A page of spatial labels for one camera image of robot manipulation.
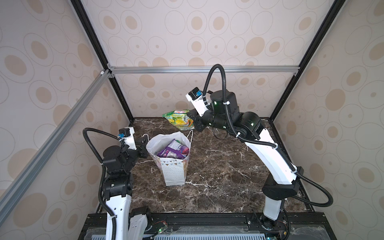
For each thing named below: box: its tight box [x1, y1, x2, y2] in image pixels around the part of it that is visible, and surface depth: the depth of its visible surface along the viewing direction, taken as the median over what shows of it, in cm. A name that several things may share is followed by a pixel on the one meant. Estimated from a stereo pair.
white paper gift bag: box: [142, 130, 194, 186], surface depth 78 cm
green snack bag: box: [162, 109, 195, 131], surface depth 61 cm
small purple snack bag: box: [154, 138, 189, 160], surface depth 80 cm
